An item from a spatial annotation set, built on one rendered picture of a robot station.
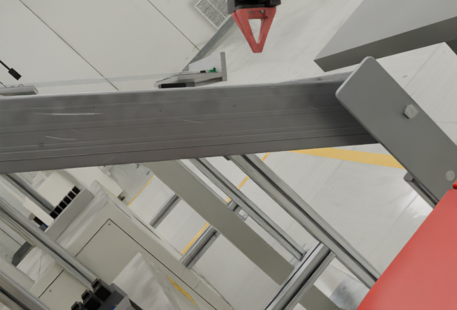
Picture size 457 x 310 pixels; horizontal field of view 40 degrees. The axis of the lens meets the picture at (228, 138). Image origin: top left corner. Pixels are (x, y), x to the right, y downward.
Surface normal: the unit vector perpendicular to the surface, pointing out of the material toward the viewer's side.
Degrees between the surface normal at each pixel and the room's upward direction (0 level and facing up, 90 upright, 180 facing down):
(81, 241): 90
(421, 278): 0
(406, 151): 90
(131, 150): 90
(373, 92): 90
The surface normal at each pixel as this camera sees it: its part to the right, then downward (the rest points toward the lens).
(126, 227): 0.26, 0.04
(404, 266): -0.71, -0.67
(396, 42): -0.63, 0.74
